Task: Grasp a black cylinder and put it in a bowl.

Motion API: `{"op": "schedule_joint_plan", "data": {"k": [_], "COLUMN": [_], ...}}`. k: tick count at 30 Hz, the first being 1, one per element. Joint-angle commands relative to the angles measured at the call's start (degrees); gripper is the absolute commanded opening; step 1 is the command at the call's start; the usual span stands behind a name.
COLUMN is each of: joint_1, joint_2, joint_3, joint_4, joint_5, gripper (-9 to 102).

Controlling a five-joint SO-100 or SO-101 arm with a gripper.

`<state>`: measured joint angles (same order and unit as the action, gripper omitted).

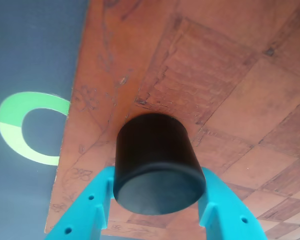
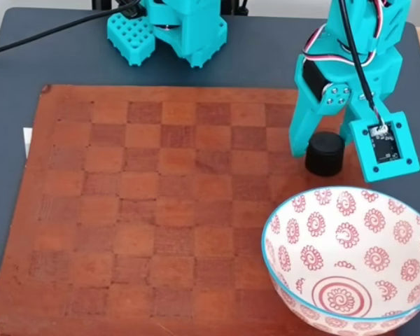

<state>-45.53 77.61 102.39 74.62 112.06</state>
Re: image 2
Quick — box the white paper sheet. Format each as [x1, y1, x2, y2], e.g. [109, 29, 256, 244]
[22, 127, 34, 158]

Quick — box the white bowl red flower pattern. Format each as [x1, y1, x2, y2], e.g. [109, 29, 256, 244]
[261, 187, 420, 336]

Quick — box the red white black servo cable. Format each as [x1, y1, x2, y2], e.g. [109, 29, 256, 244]
[302, 0, 389, 68]

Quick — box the brown leather chessboard mat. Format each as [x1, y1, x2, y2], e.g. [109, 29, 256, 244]
[0, 83, 372, 336]

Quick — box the black power cable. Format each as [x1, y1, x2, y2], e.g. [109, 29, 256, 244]
[0, 0, 144, 66]

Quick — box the black cylinder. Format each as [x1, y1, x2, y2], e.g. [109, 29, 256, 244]
[304, 132, 347, 176]

